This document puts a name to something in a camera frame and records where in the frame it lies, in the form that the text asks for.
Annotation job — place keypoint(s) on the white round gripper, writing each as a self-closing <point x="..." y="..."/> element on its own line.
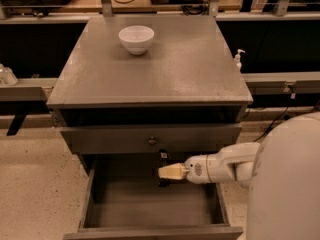
<point x="196" y="169"/>

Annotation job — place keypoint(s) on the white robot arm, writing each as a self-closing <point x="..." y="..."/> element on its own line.
<point x="282" y="174"/>

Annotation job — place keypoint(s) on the round brass drawer knob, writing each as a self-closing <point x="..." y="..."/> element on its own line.
<point x="152" y="141"/>

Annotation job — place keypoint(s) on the grey top drawer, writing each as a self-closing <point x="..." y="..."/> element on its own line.
<point x="130" y="139"/>

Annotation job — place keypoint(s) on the grey open middle drawer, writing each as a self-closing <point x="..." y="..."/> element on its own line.
<point x="124" y="201"/>

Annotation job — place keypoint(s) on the grey wooden drawer cabinet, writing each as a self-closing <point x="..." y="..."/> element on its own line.
<point x="186" y="77"/>

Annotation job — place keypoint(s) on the white pump dispenser bottle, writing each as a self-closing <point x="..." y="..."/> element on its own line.
<point x="237" y="58"/>

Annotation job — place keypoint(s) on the white ceramic bowl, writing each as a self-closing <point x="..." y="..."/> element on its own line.
<point x="136" y="39"/>

